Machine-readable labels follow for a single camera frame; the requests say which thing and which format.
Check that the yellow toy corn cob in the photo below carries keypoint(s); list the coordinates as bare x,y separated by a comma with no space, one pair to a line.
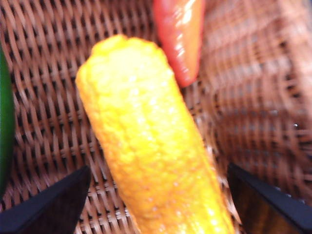
151,136

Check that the bright green toy vegetable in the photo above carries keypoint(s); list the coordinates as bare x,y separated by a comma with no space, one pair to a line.
5,122

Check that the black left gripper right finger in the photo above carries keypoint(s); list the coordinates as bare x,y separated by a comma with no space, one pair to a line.
268,209

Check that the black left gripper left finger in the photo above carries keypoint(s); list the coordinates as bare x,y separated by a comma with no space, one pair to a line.
48,209

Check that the orange toy carrot green leaves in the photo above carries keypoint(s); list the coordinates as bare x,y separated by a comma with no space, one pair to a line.
180,36

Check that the brown wicker basket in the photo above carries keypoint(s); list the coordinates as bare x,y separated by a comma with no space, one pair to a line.
48,73

